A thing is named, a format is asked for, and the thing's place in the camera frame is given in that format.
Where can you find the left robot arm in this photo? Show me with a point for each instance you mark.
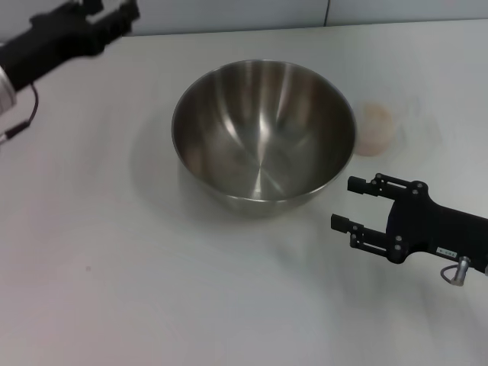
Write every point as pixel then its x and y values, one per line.
pixel 5 91

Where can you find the clear plastic cup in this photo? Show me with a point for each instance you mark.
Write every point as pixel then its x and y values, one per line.
pixel 375 129

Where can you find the white rice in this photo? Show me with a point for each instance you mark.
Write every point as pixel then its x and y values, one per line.
pixel 373 127

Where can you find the stainless steel mixing bowl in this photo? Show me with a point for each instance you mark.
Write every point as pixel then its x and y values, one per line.
pixel 263 145

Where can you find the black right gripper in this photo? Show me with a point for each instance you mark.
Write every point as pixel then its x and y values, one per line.
pixel 423 225

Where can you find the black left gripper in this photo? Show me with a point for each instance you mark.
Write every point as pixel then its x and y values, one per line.
pixel 49 45

